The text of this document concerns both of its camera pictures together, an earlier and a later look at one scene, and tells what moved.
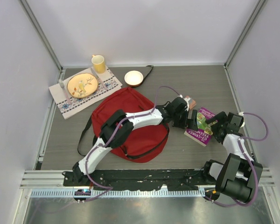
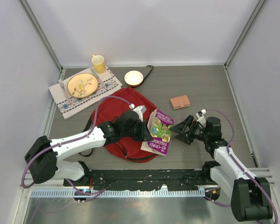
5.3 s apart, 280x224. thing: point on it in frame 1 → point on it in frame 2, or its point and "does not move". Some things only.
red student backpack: [146, 142] does not move
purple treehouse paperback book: [205, 131] → [158, 125]
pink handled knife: [97, 76] does not move
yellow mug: [98, 64] does not move
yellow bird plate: [81, 85] does not move
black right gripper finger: [220, 116] → [183, 127]
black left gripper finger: [192, 123] → [146, 135]
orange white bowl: [133, 78] does not move
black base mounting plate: [132, 179] does not move
